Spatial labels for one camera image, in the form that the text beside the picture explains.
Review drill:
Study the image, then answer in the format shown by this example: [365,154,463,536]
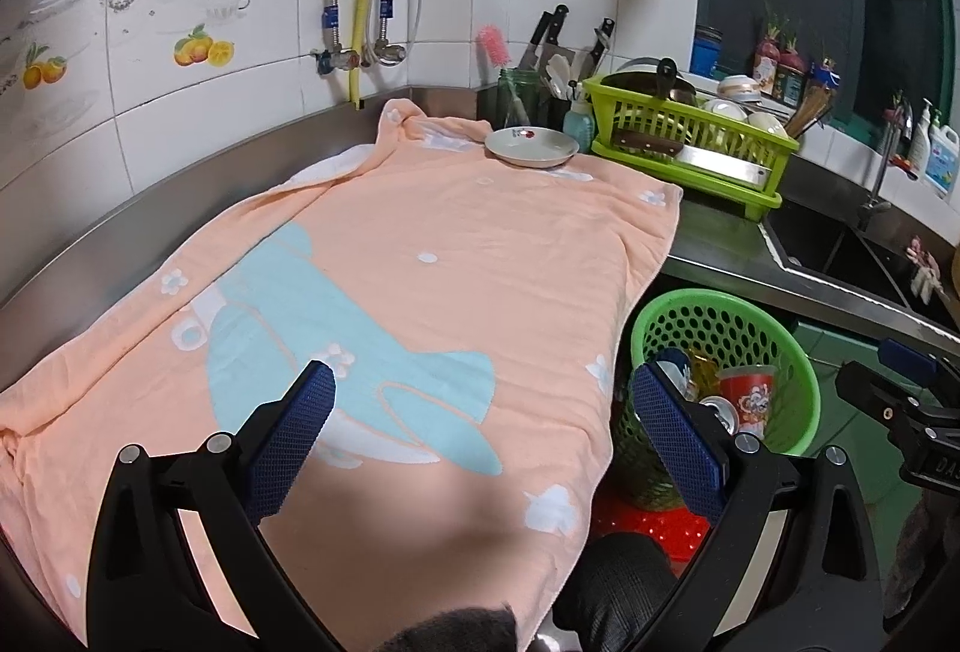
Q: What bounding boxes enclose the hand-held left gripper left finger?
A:
[86,359,337,652]

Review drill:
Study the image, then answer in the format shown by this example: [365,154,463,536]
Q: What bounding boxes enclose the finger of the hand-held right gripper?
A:
[880,337,960,398]
[836,359,960,432]

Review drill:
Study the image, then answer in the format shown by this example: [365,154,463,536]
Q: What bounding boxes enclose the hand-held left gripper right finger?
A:
[622,361,886,652]

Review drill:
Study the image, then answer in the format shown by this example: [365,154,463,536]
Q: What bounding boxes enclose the red cola can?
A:
[701,397,740,432]

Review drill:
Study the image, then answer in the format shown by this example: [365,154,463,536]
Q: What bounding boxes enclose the silver drink can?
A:
[656,348,692,398]

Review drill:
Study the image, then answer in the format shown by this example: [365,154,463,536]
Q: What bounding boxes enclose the yellow snack wrapper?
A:
[690,356,725,394]

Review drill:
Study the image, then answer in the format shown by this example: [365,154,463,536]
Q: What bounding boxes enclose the red snack tube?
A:
[716,365,779,439]

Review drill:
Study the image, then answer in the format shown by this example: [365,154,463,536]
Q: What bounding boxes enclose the green mesh wastebasket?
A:
[611,290,820,510]

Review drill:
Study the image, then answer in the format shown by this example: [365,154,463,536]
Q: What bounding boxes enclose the person's left hand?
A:
[386,603,518,652]

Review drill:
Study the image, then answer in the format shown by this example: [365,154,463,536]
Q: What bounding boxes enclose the red plastic stool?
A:
[589,498,710,563]

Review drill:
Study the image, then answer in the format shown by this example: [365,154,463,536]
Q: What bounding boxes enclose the pink cloth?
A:
[904,236,942,304]

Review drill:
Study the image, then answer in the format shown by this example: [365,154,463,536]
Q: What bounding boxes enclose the steel sink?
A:
[761,202,960,330]

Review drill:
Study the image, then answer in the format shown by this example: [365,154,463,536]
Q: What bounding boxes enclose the person's leg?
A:
[553,532,676,652]

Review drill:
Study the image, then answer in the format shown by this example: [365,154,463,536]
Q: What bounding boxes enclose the metal faucet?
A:
[859,101,912,229]

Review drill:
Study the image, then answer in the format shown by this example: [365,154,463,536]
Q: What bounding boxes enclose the detergent bottle with blue label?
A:
[925,108,960,196]

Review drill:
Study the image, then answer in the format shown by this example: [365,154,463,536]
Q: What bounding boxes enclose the white pump bottle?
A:
[907,99,933,169]

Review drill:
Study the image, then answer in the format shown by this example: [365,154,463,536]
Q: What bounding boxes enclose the lime green dish rack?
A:
[583,73,800,222]

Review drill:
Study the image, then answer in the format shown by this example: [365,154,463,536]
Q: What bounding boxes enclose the bundle of chopsticks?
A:
[784,86,830,139]

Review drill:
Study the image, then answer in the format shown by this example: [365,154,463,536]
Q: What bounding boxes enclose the peach printed blanket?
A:
[0,97,683,652]

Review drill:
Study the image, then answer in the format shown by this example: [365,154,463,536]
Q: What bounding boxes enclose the red sauce jar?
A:
[754,33,781,94]
[774,48,809,106]

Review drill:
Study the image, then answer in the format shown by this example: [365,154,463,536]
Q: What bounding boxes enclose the teal bottle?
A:
[566,97,597,152]

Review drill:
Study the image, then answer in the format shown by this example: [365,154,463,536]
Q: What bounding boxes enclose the white plate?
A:
[484,125,580,168]

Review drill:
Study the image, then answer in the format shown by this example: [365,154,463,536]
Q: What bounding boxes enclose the blue jar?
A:
[691,26,725,77]

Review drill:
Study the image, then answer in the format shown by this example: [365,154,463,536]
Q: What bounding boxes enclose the green glass jar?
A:
[497,68,542,128]

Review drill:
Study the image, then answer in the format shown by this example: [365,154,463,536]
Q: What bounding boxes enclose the white spatula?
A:
[544,56,575,98]

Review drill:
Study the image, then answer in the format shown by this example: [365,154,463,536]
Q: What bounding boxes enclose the pink bottle brush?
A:
[478,24,526,121]

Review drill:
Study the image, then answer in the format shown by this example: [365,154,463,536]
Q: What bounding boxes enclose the cleaver with wooden handle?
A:
[609,129,773,187]

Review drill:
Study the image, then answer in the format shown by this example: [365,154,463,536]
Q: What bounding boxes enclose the pot lid with black handle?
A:
[600,58,698,106]

